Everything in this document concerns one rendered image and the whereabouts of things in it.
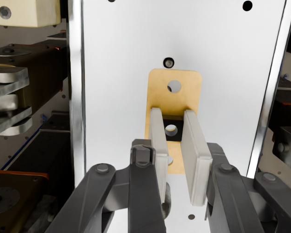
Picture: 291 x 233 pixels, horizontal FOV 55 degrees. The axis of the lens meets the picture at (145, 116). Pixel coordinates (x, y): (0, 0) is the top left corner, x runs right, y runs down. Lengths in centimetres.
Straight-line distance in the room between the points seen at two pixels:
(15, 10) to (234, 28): 20
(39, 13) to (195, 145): 16
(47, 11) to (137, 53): 9
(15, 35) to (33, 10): 41
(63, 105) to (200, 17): 43
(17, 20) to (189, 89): 14
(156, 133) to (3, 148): 62
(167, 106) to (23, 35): 48
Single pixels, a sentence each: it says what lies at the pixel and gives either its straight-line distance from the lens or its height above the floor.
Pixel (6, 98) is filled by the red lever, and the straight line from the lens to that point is 26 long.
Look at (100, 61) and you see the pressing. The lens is 30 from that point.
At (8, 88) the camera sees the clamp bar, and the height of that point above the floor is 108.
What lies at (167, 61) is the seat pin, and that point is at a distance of 29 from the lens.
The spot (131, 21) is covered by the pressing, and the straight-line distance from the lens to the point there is 29.
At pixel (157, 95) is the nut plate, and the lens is 20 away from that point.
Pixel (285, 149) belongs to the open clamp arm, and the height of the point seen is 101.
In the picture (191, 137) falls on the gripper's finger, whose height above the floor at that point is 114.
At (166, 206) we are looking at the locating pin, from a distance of 32.
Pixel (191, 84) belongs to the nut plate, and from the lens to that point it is 20.
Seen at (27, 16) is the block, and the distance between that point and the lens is 24.
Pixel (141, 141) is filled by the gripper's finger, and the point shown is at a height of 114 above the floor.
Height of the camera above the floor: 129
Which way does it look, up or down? 69 degrees down
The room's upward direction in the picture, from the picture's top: 177 degrees counter-clockwise
